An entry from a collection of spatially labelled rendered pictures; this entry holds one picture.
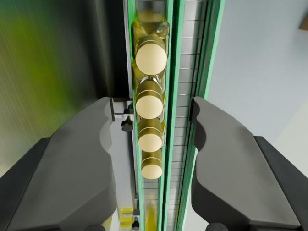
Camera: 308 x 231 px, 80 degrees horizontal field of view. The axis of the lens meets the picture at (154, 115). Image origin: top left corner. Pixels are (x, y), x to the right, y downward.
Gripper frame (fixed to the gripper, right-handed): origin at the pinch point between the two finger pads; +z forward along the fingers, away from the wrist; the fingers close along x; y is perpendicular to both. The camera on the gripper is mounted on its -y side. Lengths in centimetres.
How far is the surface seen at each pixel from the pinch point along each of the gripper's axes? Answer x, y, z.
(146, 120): -0.7, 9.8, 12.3
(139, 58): -1.2, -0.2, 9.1
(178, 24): 5.4, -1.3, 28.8
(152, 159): 0.2, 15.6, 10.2
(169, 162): 5.6, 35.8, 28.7
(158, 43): 0.8, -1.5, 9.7
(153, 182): 1, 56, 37
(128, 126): -5.1, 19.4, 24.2
